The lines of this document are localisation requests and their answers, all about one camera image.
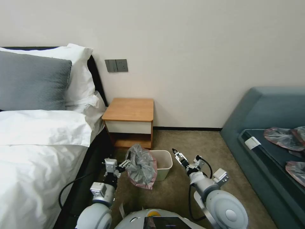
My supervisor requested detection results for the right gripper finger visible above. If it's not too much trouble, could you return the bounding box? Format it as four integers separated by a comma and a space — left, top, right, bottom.
172, 148, 183, 165
174, 149, 189, 163

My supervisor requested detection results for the grey translucent garbage bag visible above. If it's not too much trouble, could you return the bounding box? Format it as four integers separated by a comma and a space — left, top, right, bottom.
125, 143, 158, 190

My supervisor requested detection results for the white plastic trash can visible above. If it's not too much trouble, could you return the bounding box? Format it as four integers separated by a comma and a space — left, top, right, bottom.
148, 150, 173, 182

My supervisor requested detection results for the crumpled grey garbage bag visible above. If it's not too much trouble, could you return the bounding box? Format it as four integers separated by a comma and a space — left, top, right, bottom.
263, 127, 298, 146
288, 126, 305, 157
285, 161, 305, 187

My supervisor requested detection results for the black baseboard strip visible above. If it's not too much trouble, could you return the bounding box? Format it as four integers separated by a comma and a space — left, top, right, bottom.
152, 127, 222, 131

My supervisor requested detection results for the wooden nightstand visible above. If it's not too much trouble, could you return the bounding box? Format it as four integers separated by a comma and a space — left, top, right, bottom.
102, 98, 154, 150

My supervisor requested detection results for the white robot front shell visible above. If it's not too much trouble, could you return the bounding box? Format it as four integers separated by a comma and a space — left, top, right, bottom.
114, 208, 203, 229

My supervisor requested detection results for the white sofa label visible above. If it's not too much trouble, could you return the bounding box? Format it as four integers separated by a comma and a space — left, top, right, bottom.
245, 137, 261, 150

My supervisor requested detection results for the white duvet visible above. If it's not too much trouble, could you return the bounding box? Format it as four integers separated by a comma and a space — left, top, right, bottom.
0, 109, 106, 229

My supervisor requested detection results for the teal sofa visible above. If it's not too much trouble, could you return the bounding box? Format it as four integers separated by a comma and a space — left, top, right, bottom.
219, 86, 305, 229

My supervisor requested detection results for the black bed headboard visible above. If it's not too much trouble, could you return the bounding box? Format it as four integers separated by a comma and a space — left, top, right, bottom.
0, 46, 111, 113

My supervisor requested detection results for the large white pillow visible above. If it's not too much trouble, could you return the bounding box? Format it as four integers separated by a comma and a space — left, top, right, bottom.
0, 43, 96, 105

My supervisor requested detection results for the grey pillow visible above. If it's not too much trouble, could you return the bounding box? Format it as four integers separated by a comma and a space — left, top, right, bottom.
0, 51, 72, 112

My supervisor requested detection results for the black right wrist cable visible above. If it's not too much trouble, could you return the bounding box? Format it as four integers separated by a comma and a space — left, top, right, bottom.
199, 156, 213, 178

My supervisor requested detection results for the black bed frame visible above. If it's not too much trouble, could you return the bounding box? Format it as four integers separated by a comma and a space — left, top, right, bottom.
56, 124, 115, 219

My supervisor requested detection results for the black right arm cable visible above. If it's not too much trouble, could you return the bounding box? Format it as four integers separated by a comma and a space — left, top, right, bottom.
189, 184, 206, 221

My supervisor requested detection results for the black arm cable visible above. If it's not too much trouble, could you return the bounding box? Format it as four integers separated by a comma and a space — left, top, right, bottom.
58, 172, 107, 212
189, 184, 206, 221

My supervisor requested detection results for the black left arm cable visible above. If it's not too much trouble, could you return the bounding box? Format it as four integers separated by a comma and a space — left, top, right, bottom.
58, 172, 107, 212

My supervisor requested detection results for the grey wall switch panel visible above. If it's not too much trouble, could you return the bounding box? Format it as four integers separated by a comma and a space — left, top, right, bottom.
105, 59, 129, 73

